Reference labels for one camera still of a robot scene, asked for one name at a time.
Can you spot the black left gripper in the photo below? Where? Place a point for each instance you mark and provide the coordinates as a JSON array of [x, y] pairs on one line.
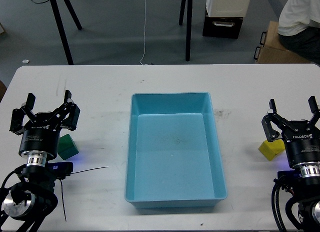
[[41, 133]]

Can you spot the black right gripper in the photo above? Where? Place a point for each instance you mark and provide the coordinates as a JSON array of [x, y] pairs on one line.
[[301, 138]]

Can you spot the green foam block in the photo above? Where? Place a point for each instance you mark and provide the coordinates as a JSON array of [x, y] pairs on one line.
[[67, 147]]

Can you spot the yellow foam block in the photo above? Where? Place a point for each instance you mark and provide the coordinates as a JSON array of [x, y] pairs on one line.
[[271, 150]]

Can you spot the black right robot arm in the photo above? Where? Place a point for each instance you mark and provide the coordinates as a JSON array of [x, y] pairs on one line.
[[302, 209]]

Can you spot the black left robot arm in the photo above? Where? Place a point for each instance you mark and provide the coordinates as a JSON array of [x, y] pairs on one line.
[[27, 193]]

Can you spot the black drawer box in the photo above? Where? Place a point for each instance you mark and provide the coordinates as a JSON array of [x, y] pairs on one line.
[[220, 27]]

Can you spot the white storage box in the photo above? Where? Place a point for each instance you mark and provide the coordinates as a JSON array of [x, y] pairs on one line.
[[227, 8]]

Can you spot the seated person white shirt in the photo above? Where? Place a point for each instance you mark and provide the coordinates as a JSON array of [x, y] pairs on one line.
[[299, 28]]

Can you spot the light blue plastic bin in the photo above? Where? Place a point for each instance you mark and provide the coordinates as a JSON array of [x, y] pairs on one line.
[[174, 157]]

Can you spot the black tripod leg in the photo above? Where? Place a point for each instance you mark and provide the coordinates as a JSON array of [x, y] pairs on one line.
[[188, 30], [73, 14], [182, 12], [61, 31]]

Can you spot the black tripod leg inner left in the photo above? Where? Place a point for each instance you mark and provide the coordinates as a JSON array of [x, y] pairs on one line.
[[73, 14]]

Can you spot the black tripod leg rear centre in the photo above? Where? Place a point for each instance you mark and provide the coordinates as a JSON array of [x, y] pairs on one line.
[[182, 12]]

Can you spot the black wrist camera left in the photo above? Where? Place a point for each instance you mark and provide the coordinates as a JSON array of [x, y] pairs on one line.
[[61, 169]]

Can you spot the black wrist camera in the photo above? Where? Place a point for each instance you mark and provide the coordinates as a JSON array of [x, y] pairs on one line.
[[290, 174], [61, 169]]

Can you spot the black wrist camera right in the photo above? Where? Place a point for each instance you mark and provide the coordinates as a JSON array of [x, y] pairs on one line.
[[290, 174]]

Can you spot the cardboard box with handles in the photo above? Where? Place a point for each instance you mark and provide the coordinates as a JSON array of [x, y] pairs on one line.
[[271, 51]]

